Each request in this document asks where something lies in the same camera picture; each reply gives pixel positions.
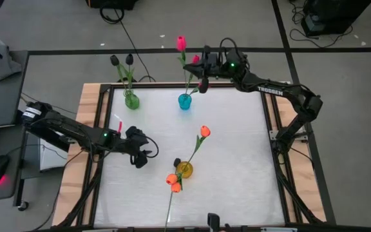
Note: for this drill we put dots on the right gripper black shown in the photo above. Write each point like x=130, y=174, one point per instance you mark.
x=216, y=71

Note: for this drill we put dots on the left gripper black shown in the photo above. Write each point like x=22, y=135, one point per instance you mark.
x=134, y=146

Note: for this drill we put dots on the red artificial tulip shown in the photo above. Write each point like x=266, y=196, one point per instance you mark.
x=195, y=59
x=181, y=43

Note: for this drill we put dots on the orange artificial tulip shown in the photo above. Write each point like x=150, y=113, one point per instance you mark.
x=205, y=131
x=176, y=187
x=171, y=179

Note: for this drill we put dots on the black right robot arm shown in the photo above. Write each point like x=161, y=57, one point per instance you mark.
x=279, y=91

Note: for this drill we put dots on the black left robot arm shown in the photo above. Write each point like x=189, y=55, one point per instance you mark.
x=76, y=132

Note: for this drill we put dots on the blue glass vase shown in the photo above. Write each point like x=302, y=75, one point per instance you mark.
x=184, y=102

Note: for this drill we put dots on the yellow glass vase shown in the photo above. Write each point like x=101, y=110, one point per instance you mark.
x=187, y=172

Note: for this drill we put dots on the green glass vase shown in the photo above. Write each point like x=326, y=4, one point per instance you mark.
x=132, y=101

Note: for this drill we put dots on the wooden base board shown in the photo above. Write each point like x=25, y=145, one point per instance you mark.
x=72, y=180

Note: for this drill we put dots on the white box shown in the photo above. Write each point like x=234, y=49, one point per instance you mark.
x=51, y=159

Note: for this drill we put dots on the black floor box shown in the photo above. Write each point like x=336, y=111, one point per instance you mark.
x=111, y=3

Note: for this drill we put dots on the grey power unit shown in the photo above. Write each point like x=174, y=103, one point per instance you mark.
x=312, y=22

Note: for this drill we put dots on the black desk caster wheel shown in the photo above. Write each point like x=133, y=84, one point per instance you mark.
x=22, y=206

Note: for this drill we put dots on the large black equipment case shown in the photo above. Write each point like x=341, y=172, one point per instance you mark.
x=333, y=13

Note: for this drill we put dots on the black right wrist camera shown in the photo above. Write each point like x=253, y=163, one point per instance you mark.
x=211, y=58

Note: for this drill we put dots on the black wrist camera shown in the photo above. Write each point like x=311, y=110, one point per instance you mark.
x=211, y=58
x=135, y=132

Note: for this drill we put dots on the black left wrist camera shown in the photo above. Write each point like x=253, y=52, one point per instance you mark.
x=135, y=132

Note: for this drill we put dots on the black table-level camera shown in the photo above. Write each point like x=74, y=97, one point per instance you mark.
x=213, y=222

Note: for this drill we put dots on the black aluminium table frame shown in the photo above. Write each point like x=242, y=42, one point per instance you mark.
x=285, y=206

